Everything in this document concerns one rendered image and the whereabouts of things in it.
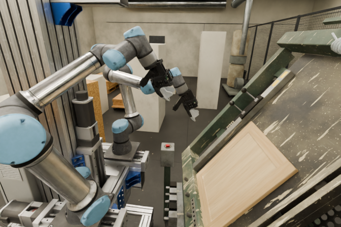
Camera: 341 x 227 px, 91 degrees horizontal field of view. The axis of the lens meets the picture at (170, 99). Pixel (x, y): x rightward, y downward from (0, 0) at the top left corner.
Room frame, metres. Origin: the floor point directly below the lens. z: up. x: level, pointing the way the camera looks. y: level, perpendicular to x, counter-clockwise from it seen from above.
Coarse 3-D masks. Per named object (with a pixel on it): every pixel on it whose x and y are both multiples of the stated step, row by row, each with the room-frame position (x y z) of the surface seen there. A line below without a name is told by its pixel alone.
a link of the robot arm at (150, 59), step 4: (152, 52) 0.72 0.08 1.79; (148, 56) 0.70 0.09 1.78; (152, 56) 0.71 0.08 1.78; (156, 56) 0.74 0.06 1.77; (140, 60) 0.71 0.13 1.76; (144, 60) 0.70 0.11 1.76; (148, 60) 0.70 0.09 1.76; (152, 60) 0.71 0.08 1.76; (156, 60) 0.73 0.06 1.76; (144, 64) 0.71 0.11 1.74; (148, 64) 0.70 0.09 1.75
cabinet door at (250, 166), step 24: (240, 144) 0.91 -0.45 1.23; (264, 144) 0.77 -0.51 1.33; (216, 168) 0.90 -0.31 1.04; (240, 168) 0.77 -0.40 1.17; (264, 168) 0.66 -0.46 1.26; (288, 168) 0.58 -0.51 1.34; (216, 192) 0.75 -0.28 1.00; (240, 192) 0.65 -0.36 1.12; (264, 192) 0.57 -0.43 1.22; (216, 216) 0.63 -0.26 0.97
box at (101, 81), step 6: (90, 78) 3.85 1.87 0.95; (96, 78) 3.87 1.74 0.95; (102, 78) 4.11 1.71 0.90; (102, 84) 4.08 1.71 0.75; (102, 90) 4.04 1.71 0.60; (102, 96) 4.01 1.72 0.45; (102, 102) 3.98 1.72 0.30; (102, 108) 3.94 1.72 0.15; (108, 108) 4.24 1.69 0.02; (102, 114) 3.91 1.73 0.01
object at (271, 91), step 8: (288, 72) 1.05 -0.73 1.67; (280, 80) 1.05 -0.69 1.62; (288, 80) 1.04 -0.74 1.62; (272, 88) 1.05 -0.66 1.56; (280, 88) 1.05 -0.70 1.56; (264, 96) 1.05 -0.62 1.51; (272, 96) 1.05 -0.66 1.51; (264, 104) 1.05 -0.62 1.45; (240, 120) 1.06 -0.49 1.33; (248, 120) 1.05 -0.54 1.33; (232, 128) 1.06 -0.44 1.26; (240, 128) 1.05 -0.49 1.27; (224, 136) 1.06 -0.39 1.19; (216, 144) 1.06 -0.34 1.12; (208, 152) 1.06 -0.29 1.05; (200, 160) 1.06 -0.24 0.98
